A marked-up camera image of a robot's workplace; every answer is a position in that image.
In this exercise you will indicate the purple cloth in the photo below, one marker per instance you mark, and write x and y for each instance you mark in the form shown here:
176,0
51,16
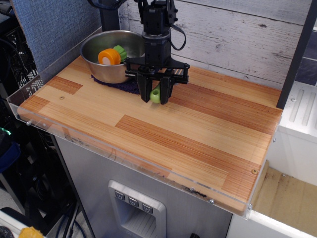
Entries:
129,86

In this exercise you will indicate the black plastic crate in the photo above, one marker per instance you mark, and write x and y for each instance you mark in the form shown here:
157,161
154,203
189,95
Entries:
17,66

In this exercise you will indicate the black vertical post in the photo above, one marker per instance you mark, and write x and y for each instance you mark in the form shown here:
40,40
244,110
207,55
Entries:
298,55

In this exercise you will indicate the green handled grey spatula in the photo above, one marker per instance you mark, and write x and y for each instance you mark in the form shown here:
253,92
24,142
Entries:
155,95

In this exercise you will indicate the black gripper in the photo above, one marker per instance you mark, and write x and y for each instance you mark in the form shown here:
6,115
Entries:
157,65

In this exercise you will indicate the silver metal bowl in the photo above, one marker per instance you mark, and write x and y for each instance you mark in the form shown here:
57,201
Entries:
111,67

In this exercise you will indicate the white toy sink counter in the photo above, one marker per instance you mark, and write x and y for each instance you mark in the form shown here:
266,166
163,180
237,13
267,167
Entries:
285,200

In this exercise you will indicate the silver toy fridge cabinet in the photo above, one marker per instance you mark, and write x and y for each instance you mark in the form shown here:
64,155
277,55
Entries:
186,213

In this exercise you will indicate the grey ice dispenser panel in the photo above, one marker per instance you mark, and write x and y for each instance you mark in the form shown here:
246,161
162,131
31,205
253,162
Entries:
137,214

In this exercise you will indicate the clear acrylic table guard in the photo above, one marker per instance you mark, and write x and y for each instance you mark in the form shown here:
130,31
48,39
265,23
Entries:
210,140

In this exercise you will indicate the yellow object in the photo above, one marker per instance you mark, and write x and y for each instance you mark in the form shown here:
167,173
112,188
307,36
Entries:
30,232

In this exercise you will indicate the orange toy carrot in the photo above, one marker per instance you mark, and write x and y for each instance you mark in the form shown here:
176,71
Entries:
112,56

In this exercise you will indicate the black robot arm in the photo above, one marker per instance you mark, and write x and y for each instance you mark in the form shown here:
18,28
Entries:
157,17

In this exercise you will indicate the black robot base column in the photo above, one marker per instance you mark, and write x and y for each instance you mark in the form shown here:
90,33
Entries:
108,12

